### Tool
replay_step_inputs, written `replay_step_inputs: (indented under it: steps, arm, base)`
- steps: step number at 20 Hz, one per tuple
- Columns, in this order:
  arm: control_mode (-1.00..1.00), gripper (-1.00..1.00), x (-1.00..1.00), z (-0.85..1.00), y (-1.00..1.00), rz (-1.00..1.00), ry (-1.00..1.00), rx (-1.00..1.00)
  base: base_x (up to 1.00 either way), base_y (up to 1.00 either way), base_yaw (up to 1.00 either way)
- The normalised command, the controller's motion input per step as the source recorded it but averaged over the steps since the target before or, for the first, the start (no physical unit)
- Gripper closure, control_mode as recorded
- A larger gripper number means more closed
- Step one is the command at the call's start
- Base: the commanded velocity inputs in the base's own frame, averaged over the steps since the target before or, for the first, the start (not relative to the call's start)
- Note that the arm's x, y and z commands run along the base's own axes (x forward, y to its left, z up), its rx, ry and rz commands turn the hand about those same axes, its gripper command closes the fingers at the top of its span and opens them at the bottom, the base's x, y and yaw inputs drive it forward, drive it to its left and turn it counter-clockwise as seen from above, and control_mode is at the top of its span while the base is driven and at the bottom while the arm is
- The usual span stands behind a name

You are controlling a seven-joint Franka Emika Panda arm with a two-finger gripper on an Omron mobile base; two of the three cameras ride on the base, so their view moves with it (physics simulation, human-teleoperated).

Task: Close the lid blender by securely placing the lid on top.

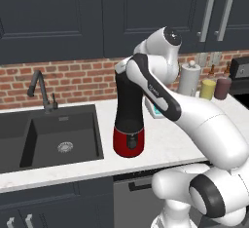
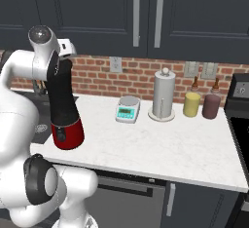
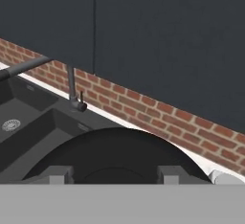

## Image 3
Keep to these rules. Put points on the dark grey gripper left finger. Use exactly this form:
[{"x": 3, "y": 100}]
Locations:
[{"x": 60, "y": 171}]

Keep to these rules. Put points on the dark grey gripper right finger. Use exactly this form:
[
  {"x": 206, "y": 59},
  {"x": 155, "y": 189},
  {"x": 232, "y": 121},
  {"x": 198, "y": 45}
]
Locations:
[{"x": 170, "y": 170}]

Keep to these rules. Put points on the black kitchen sink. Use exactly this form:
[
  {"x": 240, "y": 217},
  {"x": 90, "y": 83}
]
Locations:
[{"x": 35, "y": 129}]

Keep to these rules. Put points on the white rounded object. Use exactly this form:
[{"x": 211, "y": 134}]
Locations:
[{"x": 228, "y": 178}]

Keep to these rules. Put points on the dark grey sink tap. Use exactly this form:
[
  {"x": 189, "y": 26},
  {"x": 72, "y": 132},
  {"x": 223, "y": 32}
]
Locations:
[{"x": 71, "y": 87}]

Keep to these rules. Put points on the dark grey cupboard door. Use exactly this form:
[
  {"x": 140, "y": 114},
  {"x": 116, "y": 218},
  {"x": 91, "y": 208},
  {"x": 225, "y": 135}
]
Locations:
[
  {"x": 172, "y": 39},
  {"x": 44, "y": 14}
]

